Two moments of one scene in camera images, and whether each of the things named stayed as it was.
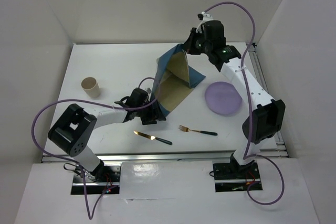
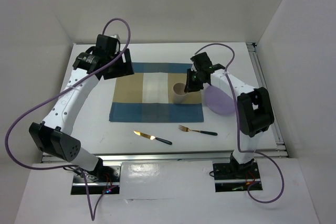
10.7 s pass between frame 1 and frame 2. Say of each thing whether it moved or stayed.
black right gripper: moved
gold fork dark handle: stayed
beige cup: moved
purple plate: stayed
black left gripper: moved
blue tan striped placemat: moved
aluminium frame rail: stayed
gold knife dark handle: stayed
